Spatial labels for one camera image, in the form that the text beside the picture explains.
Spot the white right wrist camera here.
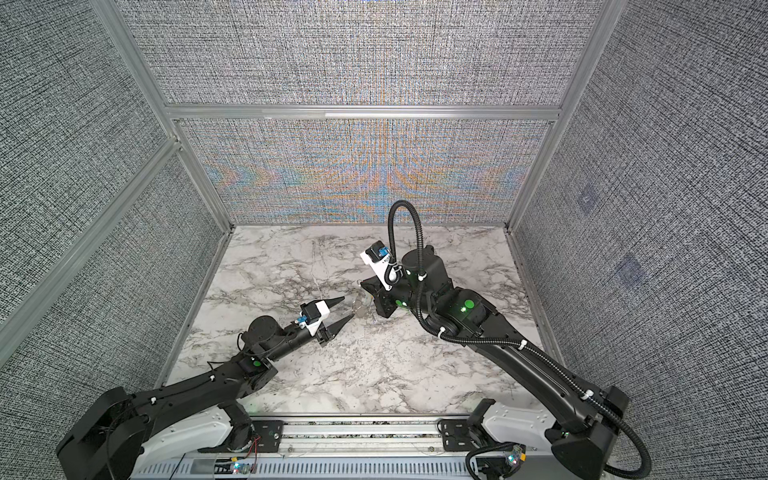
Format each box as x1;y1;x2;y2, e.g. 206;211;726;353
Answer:
360;241;402;291

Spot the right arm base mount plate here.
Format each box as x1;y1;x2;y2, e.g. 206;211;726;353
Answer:
436;416;529;454

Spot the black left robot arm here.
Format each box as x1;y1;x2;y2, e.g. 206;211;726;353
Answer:
56;298;351;479

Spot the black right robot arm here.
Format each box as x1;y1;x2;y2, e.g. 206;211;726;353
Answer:
360;242;652;479

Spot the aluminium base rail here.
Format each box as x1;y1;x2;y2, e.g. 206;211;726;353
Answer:
119;413;619;480

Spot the black corrugated right cable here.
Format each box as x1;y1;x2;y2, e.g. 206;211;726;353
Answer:
387;200;653;480

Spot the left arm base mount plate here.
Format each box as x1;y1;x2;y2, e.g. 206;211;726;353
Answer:
198;420;285;455

